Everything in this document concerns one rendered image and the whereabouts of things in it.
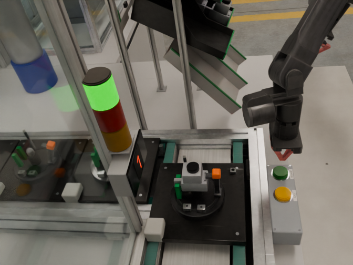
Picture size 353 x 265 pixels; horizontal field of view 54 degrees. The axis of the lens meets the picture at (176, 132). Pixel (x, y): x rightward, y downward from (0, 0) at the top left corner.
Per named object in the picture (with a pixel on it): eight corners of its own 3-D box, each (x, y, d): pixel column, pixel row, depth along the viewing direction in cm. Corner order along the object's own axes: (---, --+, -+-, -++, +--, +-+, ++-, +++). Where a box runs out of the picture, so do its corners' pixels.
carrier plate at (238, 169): (244, 167, 97) (244, 162, 96) (246, 246, 80) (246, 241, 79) (161, 166, 101) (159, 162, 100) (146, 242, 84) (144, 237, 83)
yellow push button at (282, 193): (289, 191, 89) (290, 186, 88) (291, 203, 86) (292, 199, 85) (273, 190, 90) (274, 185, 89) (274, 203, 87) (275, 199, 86)
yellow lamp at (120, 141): (134, 133, 67) (128, 114, 64) (128, 152, 63) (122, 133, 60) (110, 133, 68) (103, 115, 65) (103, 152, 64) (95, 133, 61)
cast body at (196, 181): (208, 177, 87) (206, 159, 82) (208, 192, 83) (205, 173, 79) (176, 177, 88) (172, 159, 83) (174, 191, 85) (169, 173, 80)
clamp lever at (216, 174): (221, 187, 87) (220, 167, 82) (221, 194, 86) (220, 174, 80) (207, 187, 88) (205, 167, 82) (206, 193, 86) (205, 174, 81)
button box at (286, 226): (290, 177, 99) (292, 163, 94) (300, 245, 84) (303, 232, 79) (265, 177, 100) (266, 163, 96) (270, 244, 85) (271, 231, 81)
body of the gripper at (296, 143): (272, 153, 80) (274, 130, 75) (269, 123, 88) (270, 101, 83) (302, 152, 79) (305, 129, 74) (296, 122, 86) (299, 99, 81)
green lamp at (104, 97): (122, 92, 60) (115, 68, 57) (115, 111, 57) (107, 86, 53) (95, 93, 61) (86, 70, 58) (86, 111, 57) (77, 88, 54)
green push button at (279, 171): (287, 170, 94) (287, 165, 93) (288, 181, 91) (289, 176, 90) (271, 170, 95) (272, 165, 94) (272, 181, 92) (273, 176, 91)
